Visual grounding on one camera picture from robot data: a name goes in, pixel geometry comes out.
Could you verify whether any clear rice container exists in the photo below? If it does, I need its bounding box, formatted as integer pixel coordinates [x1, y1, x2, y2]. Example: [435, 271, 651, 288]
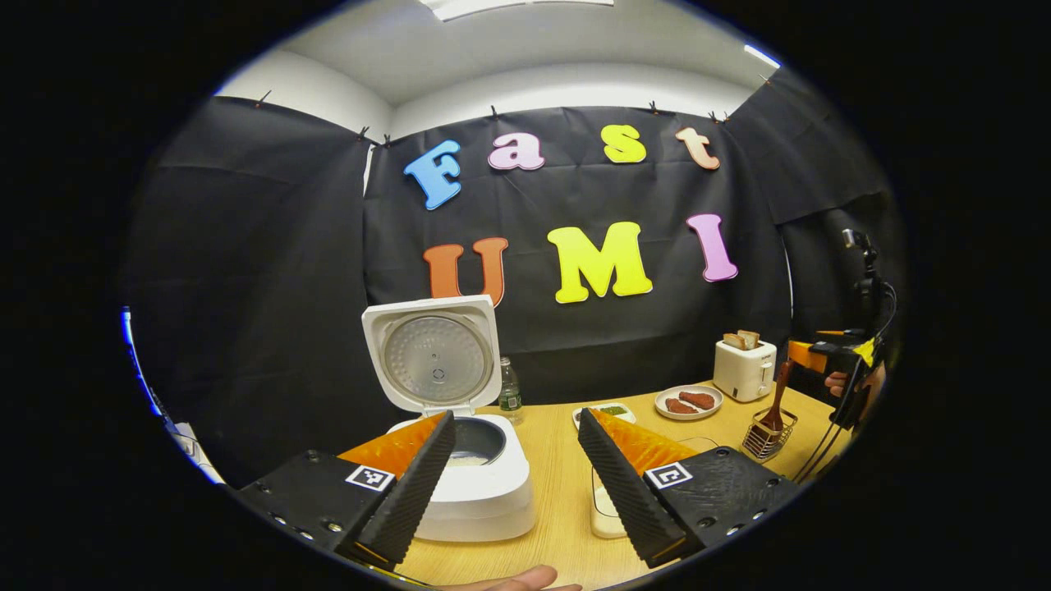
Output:
[590, 435, 723, 540]

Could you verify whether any brown wooden spoon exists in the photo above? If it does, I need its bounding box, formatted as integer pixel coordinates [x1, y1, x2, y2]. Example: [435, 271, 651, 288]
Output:
[757, 361, 793, 434]

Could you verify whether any white divided grain dish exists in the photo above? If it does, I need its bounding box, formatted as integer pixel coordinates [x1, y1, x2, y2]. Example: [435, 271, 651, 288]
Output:
[572, 402, 637, 429]

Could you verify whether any white round plate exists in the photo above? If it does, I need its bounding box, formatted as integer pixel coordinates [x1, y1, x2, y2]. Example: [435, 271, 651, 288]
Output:
[654, 384, 725, 422]

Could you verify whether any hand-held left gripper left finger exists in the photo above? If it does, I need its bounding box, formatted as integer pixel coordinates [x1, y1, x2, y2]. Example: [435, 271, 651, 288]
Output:
[234, 410, 457, 571]

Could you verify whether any wire chopstick holder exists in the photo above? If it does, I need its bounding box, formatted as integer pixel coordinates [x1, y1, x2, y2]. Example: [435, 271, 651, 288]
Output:
[741, 408, 798, 462]

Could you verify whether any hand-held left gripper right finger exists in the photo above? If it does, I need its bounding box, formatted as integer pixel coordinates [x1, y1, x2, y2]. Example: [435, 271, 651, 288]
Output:
[577, 407, 801, 569]

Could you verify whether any white toaster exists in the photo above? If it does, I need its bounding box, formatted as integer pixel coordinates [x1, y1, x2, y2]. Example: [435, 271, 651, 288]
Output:
[713, 338, 778, 403]

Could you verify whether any long ceiling light panel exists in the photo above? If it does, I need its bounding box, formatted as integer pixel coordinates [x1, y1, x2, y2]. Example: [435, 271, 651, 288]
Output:
[419, 0, 615, 21]

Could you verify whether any clear plastic water bottle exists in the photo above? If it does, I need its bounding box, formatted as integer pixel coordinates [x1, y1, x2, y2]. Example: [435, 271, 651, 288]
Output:
[498, 356, 524, 425]

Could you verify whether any white rice cooker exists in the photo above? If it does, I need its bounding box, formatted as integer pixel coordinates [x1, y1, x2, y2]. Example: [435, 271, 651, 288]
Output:
[362, 295, 536, 543]

